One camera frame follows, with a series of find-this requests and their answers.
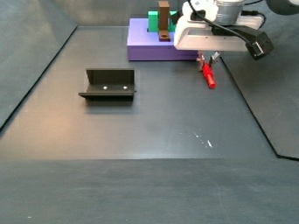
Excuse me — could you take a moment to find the black angle bracket holder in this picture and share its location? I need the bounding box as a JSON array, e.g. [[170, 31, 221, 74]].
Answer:
[[78, 68, 136, 100]]

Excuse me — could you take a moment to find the red peg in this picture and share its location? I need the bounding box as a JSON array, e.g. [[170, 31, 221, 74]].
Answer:
[[201, 63, 216, 88]]

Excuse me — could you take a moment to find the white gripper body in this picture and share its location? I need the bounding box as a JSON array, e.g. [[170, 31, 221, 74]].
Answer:
[[173, 0, 261, 52]]

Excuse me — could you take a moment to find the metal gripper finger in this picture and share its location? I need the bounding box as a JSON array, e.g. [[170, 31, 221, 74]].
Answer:
[[196, 51, 204, 71], [209, 51, 220, 67]]

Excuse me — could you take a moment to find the purple base board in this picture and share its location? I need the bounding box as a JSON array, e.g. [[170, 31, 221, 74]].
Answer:
[[125, 18, 197, 61]]

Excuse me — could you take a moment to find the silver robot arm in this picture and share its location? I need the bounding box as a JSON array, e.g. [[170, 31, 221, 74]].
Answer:
[[173, 0, 273, 70]]

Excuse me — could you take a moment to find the green block right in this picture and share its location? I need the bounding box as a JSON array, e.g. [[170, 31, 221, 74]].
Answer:
[[168, 10, 176, 32]]

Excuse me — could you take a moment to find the green block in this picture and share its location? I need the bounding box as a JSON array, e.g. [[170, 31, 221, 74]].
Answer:
[[146, 10, 158, 32], [168, 10, 176, 32]]

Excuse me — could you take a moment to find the brown upright block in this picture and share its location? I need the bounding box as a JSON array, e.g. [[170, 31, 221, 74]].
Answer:
[[157, 1, 170, 42]]

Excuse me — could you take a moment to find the green block left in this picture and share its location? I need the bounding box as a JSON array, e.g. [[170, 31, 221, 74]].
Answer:
[[146, 10, 158, 32]]

